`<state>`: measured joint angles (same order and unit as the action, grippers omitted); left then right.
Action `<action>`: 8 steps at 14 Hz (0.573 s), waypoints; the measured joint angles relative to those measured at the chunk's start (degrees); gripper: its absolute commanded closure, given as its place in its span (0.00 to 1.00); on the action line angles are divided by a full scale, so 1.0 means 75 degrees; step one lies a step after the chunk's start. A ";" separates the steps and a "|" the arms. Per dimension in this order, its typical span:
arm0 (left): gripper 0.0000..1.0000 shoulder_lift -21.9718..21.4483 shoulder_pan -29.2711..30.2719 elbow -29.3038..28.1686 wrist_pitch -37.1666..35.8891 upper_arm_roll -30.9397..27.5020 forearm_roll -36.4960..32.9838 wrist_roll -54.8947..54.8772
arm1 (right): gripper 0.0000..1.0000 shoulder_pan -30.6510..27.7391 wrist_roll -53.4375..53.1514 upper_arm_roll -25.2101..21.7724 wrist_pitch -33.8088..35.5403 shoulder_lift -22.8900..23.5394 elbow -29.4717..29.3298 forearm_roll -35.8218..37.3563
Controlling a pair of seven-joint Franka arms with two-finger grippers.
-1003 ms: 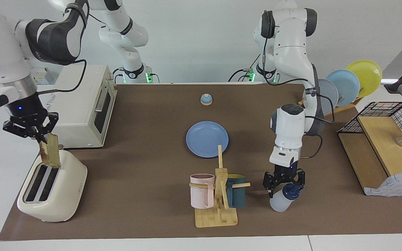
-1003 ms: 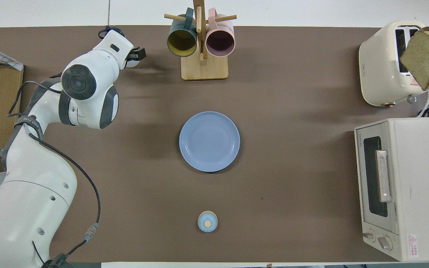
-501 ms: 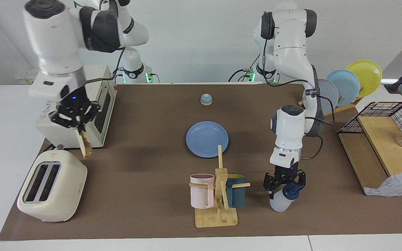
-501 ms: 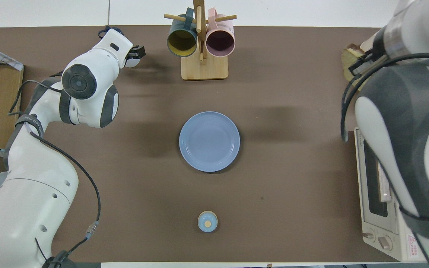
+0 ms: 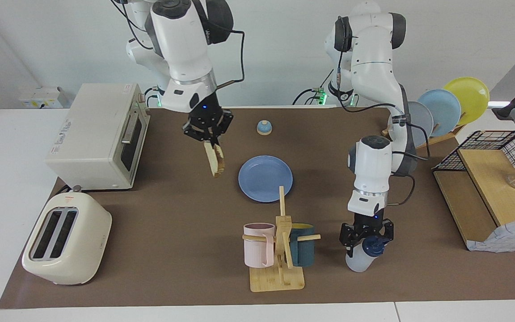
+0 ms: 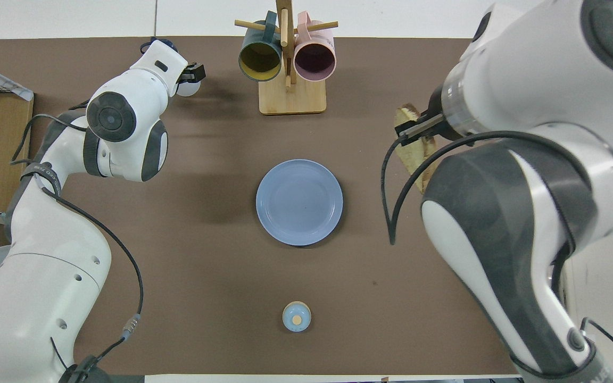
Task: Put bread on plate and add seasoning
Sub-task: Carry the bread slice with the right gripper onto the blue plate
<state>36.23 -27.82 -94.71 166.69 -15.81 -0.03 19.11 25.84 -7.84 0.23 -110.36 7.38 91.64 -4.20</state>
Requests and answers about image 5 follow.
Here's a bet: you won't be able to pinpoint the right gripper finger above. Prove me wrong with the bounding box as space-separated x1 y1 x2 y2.
183 122 211 144
213 112 234 146

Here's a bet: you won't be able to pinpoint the wooden mug tree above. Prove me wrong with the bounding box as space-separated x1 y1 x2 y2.
242 186 321 293

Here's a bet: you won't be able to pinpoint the pink mug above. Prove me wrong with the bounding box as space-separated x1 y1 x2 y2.
244 223 276 268

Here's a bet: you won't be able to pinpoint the wooden shelf with wire basket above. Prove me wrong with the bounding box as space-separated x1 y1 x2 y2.
432 131 515 253

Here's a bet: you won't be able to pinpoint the wooden plate rack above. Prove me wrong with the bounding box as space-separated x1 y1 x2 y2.
382 123 466 150

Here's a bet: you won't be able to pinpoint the light blue plate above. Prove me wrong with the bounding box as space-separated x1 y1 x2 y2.
418 89 462 137

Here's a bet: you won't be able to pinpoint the brown table mat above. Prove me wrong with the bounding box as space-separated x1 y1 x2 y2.
0 106 515 310

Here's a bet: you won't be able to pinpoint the cream two-slot toaster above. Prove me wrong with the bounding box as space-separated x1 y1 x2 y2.
21 191 113 286

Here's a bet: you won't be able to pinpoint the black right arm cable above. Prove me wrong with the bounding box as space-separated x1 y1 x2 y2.
215 29 245 89

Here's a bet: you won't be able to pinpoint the yellow plate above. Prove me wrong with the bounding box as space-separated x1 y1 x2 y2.
443 77 490 126

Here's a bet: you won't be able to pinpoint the pale grey plate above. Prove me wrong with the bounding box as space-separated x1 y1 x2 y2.
406 101 434 148

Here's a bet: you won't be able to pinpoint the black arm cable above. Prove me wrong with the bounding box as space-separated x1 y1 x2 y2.
215 29 245 89
389 150 430 207

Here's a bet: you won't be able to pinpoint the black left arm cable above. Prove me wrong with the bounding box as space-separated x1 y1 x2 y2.
389 150 430 207

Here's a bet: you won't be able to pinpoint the toasted bread slice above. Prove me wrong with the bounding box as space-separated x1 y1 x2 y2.
203 140 226 178

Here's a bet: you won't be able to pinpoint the white patterned shelf cloth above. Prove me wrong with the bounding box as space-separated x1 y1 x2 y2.
467 218 515 254

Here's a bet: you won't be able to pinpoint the blue round plate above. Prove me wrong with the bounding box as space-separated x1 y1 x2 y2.
238 155 293 203

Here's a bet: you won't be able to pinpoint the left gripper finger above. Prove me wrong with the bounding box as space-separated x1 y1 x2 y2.
378 220 394 244
341 222 357 258

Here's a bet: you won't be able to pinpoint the dark teal mug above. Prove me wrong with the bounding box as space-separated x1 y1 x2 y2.
290 223 316 267

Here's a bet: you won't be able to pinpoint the black arm base cables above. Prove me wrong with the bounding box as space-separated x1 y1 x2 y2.
292 69 330 106

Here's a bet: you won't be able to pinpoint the squeeze bottle with blue cap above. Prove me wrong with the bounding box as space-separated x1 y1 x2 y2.
346 236 386 273

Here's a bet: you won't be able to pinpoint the white toaster oven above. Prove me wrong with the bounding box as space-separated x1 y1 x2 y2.
45 83 151 191

